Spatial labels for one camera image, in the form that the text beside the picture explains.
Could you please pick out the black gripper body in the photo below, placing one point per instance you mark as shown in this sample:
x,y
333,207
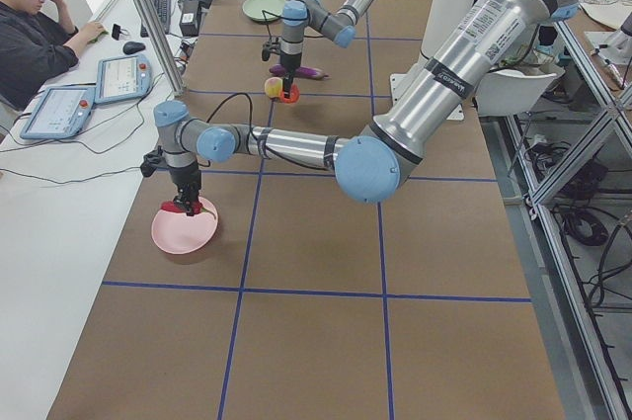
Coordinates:
x,y
186,176
290,61

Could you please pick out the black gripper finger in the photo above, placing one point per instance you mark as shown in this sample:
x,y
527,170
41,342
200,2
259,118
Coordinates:
x,y
187,204
287,86

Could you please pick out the red yellow apple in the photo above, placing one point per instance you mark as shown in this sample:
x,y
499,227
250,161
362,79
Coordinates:
x,y
296,96

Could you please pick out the red chili pepper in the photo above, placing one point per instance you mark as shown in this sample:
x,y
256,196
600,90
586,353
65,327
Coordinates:
x,y
169,207

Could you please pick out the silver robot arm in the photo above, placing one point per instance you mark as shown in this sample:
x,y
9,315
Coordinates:
x,y
297,15
369,167

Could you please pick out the purple eggplant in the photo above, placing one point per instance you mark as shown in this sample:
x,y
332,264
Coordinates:
x,y
301,72

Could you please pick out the green pink peach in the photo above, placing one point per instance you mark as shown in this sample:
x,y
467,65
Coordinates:
x,y
273,87

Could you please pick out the pink plate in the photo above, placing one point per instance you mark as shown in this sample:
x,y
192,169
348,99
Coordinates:
x,y
175,232

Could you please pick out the light green plate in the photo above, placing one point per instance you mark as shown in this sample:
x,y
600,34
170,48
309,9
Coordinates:
x,y
263,11

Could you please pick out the far teach pendant tablet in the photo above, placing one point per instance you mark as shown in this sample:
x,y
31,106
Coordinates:
x,y
122,78

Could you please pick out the teach pendant tablet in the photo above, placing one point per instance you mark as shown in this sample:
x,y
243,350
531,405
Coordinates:
x,y
122,78
61,112

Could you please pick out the near teach pendant tablet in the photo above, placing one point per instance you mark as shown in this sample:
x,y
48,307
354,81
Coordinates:
x,y
61,112

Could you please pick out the black computer mouse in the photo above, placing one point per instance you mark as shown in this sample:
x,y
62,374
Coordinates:
x,y
130,48

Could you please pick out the black keyboard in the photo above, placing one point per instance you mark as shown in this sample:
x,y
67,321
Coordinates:
x,y
163,9

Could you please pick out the seated person in black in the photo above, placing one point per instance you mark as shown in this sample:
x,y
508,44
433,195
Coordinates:
x,y
39,41

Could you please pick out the aluminium frame post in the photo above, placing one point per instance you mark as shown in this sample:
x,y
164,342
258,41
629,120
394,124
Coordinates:
x,y
150,20

